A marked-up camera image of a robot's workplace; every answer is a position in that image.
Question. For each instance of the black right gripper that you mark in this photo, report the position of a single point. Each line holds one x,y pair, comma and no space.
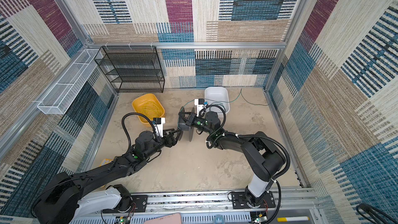
183,118

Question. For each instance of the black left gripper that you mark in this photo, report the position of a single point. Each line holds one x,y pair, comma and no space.
172,141

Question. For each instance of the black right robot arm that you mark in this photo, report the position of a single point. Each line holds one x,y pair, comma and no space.
267,158

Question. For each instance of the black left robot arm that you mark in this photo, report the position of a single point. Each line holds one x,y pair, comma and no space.
59,200

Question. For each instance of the yellow plastic tub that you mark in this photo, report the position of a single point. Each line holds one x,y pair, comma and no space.
148,105

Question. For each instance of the white plastic tub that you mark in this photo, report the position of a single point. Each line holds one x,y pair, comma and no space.
218,96

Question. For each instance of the yellow perforated plastic piece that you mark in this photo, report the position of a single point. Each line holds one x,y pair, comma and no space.
105,162

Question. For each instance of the pink object at bottom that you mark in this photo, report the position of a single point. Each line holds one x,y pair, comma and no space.
168,219

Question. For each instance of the yellow white marker pen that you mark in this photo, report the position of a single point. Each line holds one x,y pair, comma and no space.
293,219

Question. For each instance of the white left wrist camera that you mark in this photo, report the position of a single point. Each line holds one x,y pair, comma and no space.
158,123

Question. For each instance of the black wire mesh shelf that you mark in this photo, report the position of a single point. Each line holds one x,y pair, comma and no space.
131,69

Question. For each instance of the white wire mesh basket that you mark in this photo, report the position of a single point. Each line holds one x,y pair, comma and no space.
59,99

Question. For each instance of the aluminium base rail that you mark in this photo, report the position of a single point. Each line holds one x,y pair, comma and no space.
220,206

